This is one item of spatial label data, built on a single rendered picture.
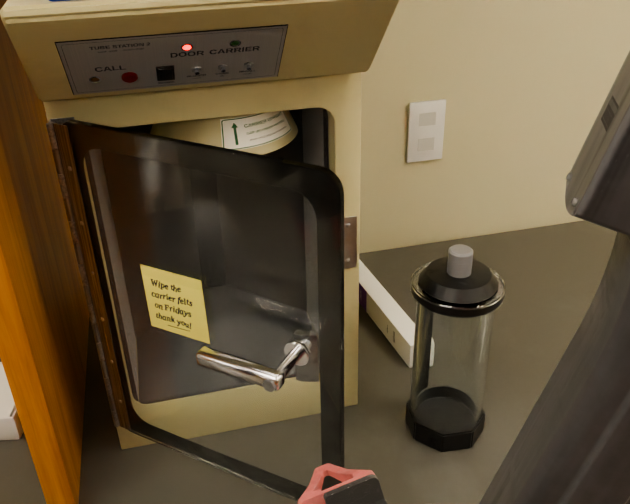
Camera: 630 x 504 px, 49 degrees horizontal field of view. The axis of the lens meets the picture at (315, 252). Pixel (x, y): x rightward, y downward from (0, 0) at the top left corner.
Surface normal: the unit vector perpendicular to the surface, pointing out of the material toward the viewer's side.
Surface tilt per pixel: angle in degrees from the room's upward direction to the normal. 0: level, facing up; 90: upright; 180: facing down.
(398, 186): 90
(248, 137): 66
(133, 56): 135
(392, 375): 0
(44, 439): 90
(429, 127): 90
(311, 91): 90
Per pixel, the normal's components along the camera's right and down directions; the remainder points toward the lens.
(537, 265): -0.02, -0.87
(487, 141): 0.25, 0.48
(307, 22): 0.18, 0.95
